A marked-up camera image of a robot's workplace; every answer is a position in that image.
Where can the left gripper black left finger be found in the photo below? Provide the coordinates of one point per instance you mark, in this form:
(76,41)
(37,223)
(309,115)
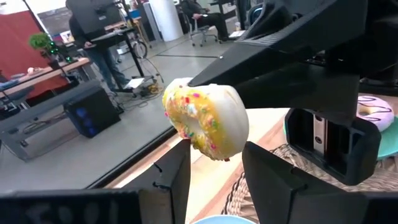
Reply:
(93,208)

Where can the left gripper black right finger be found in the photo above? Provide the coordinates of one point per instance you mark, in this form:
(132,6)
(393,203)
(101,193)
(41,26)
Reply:
(280,199)

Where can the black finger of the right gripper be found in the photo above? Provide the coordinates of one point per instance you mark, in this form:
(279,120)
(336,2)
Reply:
(295,90)
(280,40)

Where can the small orange-yellow iced donut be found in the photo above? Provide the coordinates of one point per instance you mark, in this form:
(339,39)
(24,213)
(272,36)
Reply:
(211,124)

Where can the teal green round plate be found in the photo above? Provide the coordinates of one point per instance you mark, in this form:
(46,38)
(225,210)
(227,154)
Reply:
(390,143)

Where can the round woven wicker mat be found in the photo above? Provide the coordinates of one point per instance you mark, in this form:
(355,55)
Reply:
(384,175)

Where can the large purple iced donut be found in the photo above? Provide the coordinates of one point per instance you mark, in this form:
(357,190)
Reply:
(373,107)

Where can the light blue round plate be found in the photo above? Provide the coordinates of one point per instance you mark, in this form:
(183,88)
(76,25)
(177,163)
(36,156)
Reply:
(224,220)

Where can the sitting person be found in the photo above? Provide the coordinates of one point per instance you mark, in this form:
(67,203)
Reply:
(211,18)

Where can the gray office chair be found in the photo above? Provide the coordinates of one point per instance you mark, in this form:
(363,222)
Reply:
(201,31)

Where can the black computer tower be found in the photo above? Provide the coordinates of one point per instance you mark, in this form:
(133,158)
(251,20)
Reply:
(99,109)

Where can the gray metal bench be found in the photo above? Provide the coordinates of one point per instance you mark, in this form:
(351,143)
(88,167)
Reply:
(40,107)

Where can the white round pillar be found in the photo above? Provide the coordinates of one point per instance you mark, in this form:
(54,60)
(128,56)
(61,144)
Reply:
(166,18)

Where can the white paper on floor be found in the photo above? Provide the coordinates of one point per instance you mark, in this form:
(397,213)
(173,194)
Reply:
(134,83)

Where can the bicycle wheel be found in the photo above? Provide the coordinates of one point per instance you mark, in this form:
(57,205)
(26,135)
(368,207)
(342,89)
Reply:
(140,49)

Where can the wooden background table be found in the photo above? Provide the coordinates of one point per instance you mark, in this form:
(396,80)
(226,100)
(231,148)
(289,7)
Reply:
(46,73)

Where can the black standing desk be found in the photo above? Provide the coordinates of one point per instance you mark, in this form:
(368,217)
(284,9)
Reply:
(136,59)

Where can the standing person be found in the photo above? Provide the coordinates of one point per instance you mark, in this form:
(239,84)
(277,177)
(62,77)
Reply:
(104,60)

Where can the green potted plant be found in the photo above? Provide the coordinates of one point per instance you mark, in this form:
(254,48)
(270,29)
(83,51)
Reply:
(39,40)

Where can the red partition panel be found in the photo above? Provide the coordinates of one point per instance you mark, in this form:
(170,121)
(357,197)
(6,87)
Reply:
(15,46)

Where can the black aluminium table frame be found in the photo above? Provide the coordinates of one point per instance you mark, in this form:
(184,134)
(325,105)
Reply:
(133,158)

